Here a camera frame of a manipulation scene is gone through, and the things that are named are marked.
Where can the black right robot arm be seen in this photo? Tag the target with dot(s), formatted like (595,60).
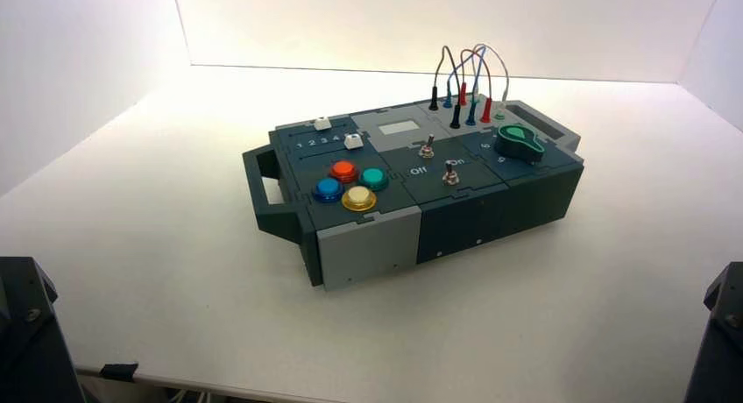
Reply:
(720,342)

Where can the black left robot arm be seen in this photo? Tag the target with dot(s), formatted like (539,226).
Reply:
(29,336)

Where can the yellow round push button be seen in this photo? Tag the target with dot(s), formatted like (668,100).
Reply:
(359,198)

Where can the green round push button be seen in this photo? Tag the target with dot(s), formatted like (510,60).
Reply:
(373,178)

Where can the orange round push button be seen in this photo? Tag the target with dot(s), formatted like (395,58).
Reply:
(343,170)

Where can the blue round push button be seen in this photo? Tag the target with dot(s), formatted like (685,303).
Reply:
(328,189)

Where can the white slider knob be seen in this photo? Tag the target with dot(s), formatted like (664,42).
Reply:
(352,141)

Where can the grey display window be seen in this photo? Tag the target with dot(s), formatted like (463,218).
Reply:
(399,127)

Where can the dark green control box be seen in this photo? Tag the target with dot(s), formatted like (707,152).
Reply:
(458,214)

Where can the green rotary knob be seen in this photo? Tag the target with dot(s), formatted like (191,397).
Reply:
(519,144)

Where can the black table edge clamp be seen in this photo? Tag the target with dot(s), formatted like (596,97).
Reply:
(118,371)

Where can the metal toggle switch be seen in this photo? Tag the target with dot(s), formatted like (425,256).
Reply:
(428,147)
(450,174)

